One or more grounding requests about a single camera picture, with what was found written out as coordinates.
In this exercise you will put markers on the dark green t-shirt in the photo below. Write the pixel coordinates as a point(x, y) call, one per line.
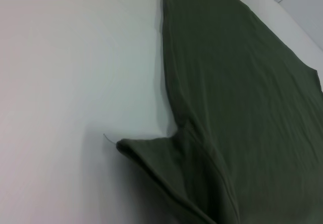
point(239, 108)

